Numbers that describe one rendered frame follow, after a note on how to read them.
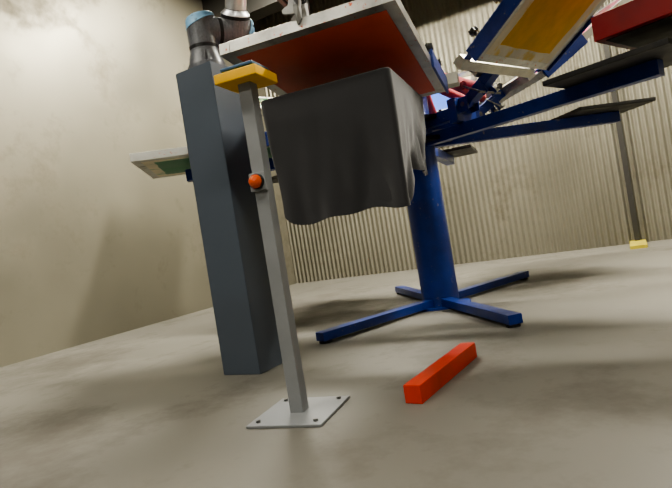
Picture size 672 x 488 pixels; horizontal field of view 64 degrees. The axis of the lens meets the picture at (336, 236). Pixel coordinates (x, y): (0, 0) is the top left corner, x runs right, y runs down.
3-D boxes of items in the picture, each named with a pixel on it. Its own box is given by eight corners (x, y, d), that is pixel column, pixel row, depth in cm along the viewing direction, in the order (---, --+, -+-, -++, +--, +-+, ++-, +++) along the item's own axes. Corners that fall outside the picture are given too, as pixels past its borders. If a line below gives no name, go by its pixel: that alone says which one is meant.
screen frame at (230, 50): (395, -1, 151) (393, -13, 152) (219, 55, 172) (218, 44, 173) (446, 91, 224) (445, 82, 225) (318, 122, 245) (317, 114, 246)
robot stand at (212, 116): (223, 375, 212) (175, 74, 212) (251, 362, 227) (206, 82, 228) (260, 374, 203) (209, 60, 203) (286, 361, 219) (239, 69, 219)
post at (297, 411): (321, 427, 135) (260, 51, 136) (246, 429, 143) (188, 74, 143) (350, 397, 156) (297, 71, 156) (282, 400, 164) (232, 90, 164)
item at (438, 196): (474, 308, 271) (431, 43, 271) (397, 316, 285) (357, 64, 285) (482, 295, 308) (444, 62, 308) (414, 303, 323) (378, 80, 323)
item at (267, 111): (411, 206, 162) (388, 65, 162) (278, 229, 178) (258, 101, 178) (413, 206, 164) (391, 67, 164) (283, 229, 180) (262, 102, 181)
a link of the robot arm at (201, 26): (185, 52, 218) (180, 19, 218) (218, 53, 224) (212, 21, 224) (192, 41, 207) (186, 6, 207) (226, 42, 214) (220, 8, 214)
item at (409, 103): (412, 204, 164) (390, 67, 164) (400, 206, 165) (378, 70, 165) (439, 204, 207) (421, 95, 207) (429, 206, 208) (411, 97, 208)
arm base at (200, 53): (180, 73, 212) (176, 48, 212) (206, 80, 226) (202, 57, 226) (209, 62, 205) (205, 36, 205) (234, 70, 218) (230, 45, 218)
